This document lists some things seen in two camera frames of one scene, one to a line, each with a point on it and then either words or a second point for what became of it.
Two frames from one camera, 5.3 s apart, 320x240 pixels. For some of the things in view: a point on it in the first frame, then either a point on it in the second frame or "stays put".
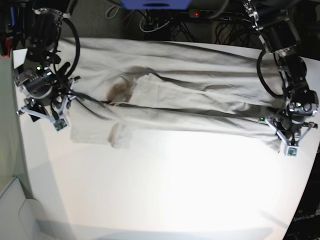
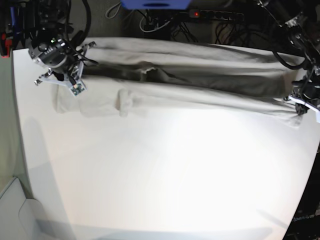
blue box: [156, 4] stays put
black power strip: [215, 14] stays put
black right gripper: [296, 112] → [309, 86]
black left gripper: [41, 85] → [56, 52]
